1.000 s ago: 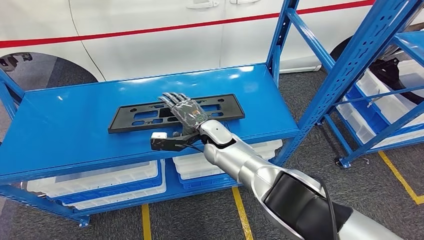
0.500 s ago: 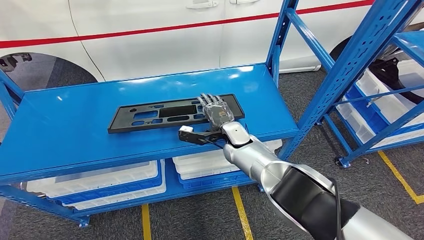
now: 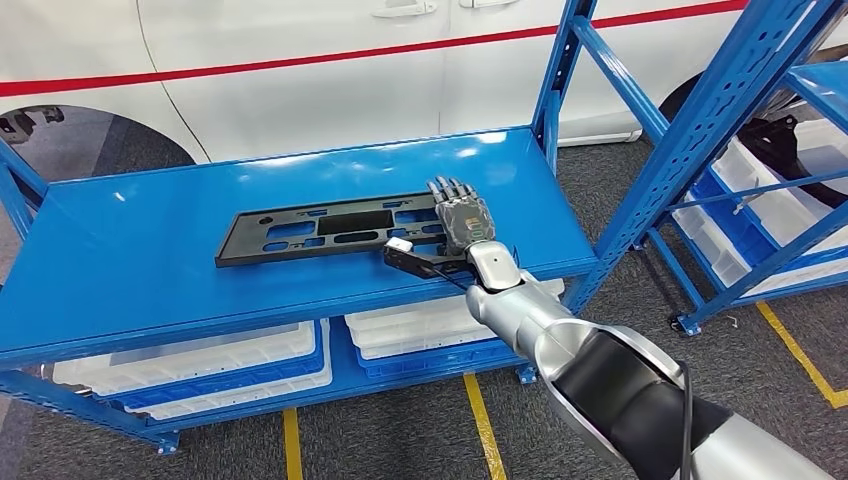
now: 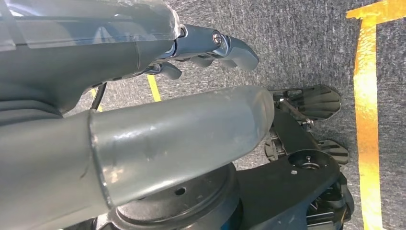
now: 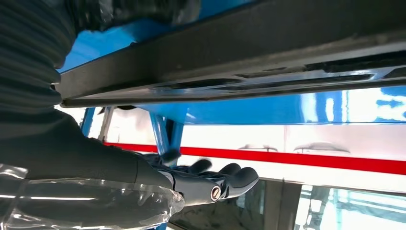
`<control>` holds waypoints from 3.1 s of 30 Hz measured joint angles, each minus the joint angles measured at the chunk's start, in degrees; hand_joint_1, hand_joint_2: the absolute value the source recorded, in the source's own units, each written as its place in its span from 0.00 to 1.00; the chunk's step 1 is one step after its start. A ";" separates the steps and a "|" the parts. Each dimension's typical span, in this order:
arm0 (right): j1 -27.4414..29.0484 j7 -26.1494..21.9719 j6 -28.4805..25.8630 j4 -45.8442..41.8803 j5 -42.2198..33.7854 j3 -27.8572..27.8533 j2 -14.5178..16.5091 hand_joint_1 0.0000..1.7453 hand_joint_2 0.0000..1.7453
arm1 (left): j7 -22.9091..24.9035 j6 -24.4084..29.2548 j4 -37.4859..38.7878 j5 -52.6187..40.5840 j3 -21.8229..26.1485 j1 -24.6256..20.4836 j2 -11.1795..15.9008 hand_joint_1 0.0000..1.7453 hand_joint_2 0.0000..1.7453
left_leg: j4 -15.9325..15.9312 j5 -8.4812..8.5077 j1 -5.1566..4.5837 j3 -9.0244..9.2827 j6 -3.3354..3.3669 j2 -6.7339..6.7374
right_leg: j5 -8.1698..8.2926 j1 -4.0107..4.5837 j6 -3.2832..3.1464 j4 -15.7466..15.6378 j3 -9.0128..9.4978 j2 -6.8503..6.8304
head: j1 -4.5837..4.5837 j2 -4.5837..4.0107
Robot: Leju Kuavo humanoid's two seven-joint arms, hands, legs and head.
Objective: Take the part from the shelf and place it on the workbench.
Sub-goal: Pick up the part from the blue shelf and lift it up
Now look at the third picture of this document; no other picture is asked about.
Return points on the yellow floor tape line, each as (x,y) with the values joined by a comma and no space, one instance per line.
(484,430)
(798,351)
(293,444)

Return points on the blue metal shelf rack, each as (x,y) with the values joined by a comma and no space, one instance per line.
(821,86)
(132,265)

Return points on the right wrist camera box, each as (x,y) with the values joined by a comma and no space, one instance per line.
(414,262)

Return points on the black plastic plate bracket part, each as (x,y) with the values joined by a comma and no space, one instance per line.
(242,246)

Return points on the black curved plastic part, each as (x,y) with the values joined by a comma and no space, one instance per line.
(775,142)

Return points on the white car with red stripe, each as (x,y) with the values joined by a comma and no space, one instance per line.
(298,86)

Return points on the clear plastic bin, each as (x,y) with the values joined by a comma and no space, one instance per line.
(411,328)
(775,199)
(712,255)
(252,401)
(199,361)

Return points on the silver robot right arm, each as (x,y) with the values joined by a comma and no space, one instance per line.
(517,311)

